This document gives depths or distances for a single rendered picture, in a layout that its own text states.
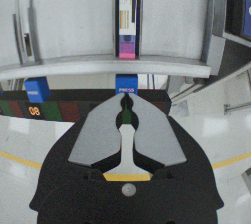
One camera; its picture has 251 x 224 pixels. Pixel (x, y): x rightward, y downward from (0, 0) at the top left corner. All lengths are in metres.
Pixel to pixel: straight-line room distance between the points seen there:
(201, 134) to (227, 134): 0.28
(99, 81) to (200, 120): 0.76
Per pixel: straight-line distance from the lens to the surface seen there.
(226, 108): 1.15
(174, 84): 0.19
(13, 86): 0.81
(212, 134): 1.06
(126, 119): 0.18
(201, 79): 0.24
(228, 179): 1.33
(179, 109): 0.91
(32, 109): 0.22
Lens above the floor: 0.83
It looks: 79 degrees down
